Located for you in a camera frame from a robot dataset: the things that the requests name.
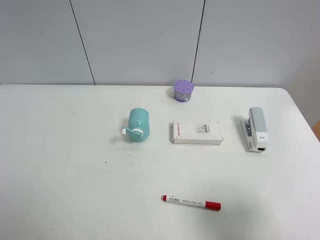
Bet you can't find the white grey stapler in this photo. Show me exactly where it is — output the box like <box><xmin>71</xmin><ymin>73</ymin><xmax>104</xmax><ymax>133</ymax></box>
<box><xmin>240</xmin><ymin>107</ymin><xmax>269</xmax><ymax>152</ymax></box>

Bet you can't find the white rectangular cardboard box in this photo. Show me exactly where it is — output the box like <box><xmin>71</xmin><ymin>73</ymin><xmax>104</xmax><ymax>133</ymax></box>
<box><xmin>171</xmin><ymin>120</ymin><xmax>224</xmax><ymax>145</ymax></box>

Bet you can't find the purple lidded round container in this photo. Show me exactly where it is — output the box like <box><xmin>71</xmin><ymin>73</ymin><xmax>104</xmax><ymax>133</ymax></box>
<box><xmin>173</xmin><ymin>80</ymin><xmax>194</xmax><ymax>103</ymax></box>

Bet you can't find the red white marker pen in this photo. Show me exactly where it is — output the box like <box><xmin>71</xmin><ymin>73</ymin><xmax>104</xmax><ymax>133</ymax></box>
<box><xmin>161</xmin><ymin>194</ymin><xmax>222</xmax><ymax>212</ymax></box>

